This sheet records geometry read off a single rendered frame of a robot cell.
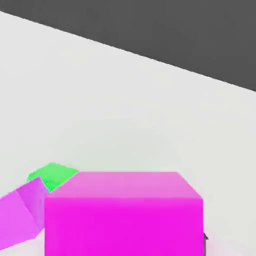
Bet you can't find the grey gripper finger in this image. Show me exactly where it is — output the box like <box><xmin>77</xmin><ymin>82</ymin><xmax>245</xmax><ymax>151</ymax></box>
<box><xmin>203</xmin><ymin>232</ymin><xmax>209</xmax><ymax>256</ymax></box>

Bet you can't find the small magenta cube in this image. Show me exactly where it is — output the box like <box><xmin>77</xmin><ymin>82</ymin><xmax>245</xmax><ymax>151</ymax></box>
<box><xmin>44</xmin><ymin>171</ymin><xmax>204</xmax><ymax>256</ymax></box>

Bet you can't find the small violet cube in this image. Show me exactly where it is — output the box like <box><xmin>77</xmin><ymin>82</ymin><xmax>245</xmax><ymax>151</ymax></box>
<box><xmin>0</xmin><ymin>176</ymin><xmax>51</xmax><ymax>251</ymax></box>

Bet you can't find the small green cube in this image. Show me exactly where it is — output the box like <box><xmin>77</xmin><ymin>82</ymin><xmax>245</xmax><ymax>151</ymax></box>
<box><xmin>26</xmin><ymin>162</ymin><xmax>80</xmax><ymax>193</ymax></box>

